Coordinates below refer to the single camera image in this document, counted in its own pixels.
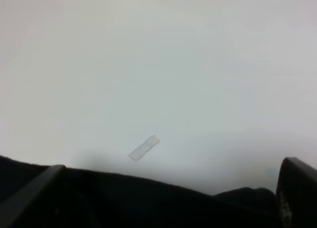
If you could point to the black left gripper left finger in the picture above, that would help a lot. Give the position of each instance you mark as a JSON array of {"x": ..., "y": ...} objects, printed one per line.
[{"x": 39, "y": 204}]

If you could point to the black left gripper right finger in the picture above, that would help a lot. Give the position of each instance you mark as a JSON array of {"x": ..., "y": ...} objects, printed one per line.
[{"x": 297, "y": 194}]

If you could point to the black short sleeve shirt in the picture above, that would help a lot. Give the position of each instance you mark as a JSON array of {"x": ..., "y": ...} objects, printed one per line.
[{"x": 108, "y": 200}]

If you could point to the clear tape front centre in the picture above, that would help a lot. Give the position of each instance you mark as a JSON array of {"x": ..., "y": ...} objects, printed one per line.
[{"x": 146, "y": 146}]

